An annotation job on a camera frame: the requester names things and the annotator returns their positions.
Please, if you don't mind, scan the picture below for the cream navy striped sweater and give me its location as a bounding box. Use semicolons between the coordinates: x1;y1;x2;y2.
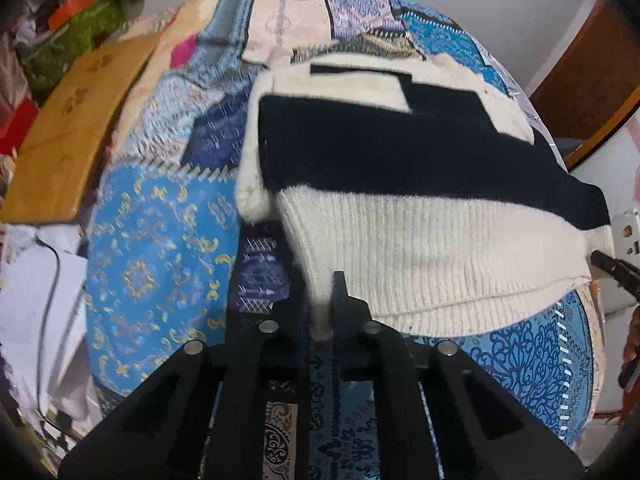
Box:
235;53;615;338

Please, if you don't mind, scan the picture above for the blue patchwork bedspread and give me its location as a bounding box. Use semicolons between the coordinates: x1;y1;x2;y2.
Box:
81;0;599;480

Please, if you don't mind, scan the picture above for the brown wooden door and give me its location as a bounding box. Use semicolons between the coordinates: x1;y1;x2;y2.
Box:
530;0;639;141

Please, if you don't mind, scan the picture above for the wooden lap desk tray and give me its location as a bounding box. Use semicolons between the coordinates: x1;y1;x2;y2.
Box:
1;32;160;224

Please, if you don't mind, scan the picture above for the red box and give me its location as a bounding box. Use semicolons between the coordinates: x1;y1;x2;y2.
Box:
0;96;39;156

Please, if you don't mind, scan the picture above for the green fabric storage box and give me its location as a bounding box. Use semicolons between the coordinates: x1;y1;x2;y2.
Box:
16;0;125;99

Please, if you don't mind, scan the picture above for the orange box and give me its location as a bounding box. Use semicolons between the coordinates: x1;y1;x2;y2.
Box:
47;0;96;32

